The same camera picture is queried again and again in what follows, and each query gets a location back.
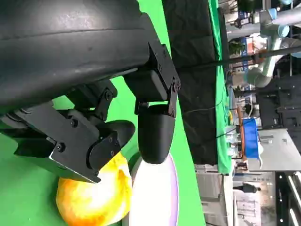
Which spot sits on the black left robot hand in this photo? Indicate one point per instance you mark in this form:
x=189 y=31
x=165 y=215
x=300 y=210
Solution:
x=58 y=58

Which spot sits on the orange and white toy bread roll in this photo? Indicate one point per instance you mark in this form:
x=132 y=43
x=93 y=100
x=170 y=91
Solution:
x=94 y=202

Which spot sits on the black cloth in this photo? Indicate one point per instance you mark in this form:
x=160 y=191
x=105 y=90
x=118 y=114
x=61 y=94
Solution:
x=195 y=70

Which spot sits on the green tablecloth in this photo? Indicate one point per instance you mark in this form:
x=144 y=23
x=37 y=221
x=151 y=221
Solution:
x=23 y=200

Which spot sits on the lilac plate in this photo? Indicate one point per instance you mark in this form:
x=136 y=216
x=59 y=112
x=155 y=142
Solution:
x=155 y=193

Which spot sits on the green backdrop cloth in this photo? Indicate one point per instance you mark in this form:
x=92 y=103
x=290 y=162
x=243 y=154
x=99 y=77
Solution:
x=223 y=141

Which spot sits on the black pole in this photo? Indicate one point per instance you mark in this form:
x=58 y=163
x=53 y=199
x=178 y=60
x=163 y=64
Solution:
x=258 y=55

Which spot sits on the blue crate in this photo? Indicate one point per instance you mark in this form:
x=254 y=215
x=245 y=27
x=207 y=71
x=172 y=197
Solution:
x=250 y=139

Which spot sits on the person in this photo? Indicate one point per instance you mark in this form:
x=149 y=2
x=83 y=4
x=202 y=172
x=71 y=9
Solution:
x=248 y=188

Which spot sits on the grey cabinet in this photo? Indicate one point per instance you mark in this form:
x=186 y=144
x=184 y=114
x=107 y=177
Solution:
x=272 y=150

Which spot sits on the black machine frame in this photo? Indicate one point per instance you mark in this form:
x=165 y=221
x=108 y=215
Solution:
x=279 y=101

